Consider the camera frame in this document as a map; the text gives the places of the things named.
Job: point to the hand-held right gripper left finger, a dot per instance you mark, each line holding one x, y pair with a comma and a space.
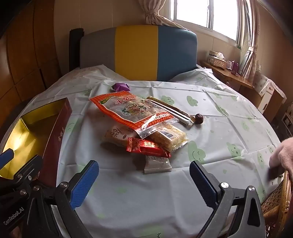
84, 183

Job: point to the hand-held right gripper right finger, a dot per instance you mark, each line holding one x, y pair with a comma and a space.
203, 183

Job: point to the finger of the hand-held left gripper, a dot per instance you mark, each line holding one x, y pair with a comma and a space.
32, 166
5, 156

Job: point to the maroon box with gold interior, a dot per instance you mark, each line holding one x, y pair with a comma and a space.
34, 128

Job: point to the white snack packet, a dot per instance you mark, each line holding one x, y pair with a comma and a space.
158, 164

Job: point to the yellow rice cake packet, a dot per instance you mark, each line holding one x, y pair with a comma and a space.
169, 139

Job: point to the sesame cake packet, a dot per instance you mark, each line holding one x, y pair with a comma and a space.
114, 135

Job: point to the small dark round candy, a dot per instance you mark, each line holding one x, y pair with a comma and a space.
198, 119

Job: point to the brown long stick packet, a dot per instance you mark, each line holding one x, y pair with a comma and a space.
183, 119
164, 104

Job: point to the red candy packet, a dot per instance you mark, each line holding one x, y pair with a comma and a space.
146, 147

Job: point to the large orange snack bag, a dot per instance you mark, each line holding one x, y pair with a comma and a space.
128, 109

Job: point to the purple candy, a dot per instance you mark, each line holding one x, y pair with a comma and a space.
120, 87

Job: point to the rattan chair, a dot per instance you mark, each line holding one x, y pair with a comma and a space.
274, 201

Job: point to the pink fleece clothing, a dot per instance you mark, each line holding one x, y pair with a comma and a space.
283, 153

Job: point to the white storage shelf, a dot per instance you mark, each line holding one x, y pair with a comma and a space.
287, 119

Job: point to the white carton box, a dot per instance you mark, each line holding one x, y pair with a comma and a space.
270, 98

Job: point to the wooden desk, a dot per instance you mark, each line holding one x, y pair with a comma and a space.
229, 75

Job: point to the wooden wardrobe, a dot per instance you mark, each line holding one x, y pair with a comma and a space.
23, 45

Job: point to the white floral cloth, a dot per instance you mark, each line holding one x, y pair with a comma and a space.
261, 81

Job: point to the tissue box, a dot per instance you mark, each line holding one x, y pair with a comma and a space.
218, 61

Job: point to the hanging floral curtain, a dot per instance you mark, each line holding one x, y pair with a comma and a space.
250, 57

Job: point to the window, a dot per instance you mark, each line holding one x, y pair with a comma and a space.
194, 11

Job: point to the tied beige curtain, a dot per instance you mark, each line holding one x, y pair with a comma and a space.
151, 16

